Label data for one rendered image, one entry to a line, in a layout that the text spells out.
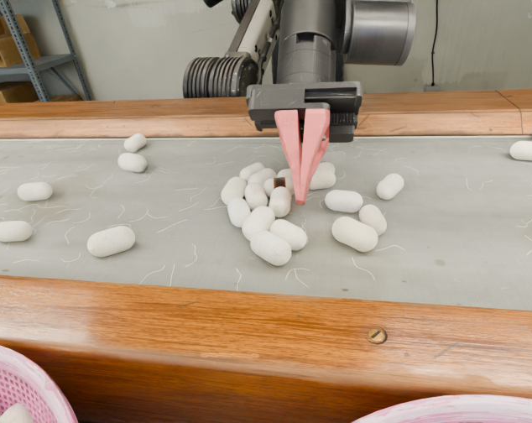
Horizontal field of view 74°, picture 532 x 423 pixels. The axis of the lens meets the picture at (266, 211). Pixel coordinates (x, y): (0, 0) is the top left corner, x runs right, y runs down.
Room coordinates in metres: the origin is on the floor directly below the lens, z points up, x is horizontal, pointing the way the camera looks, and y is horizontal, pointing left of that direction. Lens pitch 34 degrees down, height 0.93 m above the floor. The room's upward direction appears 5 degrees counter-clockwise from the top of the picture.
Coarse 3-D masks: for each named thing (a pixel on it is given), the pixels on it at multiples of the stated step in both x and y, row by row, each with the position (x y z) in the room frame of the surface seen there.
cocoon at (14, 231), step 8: (0, 224) 0.27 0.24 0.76; (8, 224) 0.27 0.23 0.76; (16, 224) 0.27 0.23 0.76; (24, 224) 0.27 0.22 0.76; (0, 232) 0.26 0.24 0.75; (8, 232) 0.26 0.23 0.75; (16, 232) 0.26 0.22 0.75; (24, 232) 0.27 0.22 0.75; (0, 240) 0.26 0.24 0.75; (8, 240) 0.26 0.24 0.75; (16, 240) 0.26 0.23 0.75
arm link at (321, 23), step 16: (288, 0) 0.40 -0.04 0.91; (304, 0) 0.39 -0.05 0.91; (320, 0) 0.39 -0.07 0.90; (336, 0) 0.40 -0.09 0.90; (288, 16) 0.39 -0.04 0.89; (304, 16) 0.37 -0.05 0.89; (320, 16) 0.37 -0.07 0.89; (336, 16) 0.41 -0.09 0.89; (288, 32) 0.37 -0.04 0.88; (304, 32) 0.36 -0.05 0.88; (320, 32) 0.36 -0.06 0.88
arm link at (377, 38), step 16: (352, 0) 0.40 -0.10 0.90; (368, 0) 0.40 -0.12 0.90; (384, 0) 0.39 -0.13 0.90; (400, 0) 0.39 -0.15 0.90; (352, 16) 0.38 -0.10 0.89; (368, 16) 0.37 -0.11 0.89; (384, 16) 0.37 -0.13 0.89; (400, 16) 0.37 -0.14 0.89; (352, 32) 0.36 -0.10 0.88; (368, 32) 0.36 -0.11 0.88; (384, 32) 0.36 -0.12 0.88; (400, 32) 0.36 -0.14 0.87; (352, 48) 0.37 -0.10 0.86; (368, 48) 0.36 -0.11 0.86; (384, 48) 0.36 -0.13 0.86; (400, 48) 0.36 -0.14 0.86; (368, 64) 0.38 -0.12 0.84; (384, 64) 0.37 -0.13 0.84; (400, 64) 0.37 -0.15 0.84
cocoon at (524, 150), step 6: (516, 144) 0.34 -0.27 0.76; (522, 144) 0.34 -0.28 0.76; (528, 144) 0.34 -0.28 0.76; (510, 150) 0.34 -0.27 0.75; (516, 150) 0.34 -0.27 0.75; (522, 150) 0.33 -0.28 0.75; (528, 150) 0.33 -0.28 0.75; (516, 156) 0.34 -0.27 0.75; (522, 156) 0.33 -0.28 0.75; (528, 156) 0.33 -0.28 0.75
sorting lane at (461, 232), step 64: (0, 192) 0.37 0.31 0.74; (64, 192) 0.36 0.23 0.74; (128, 192) 0.34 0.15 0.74; (192, 192) 0.33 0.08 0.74; (320, 192) 0.31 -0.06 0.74; (448, 192) 0.29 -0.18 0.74; (512, 192) 0.28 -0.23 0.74; (0, 256) 0.25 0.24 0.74; (64, 256) 0.24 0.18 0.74; (128, 256) 0.23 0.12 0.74; (192, 256) 0.23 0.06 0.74; (256, 256) 0.22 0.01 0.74; (320, 256) 0.21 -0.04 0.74; (384, 256) 0.21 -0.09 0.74; (448, 256) 0.20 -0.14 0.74; (512, 256) 0.19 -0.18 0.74
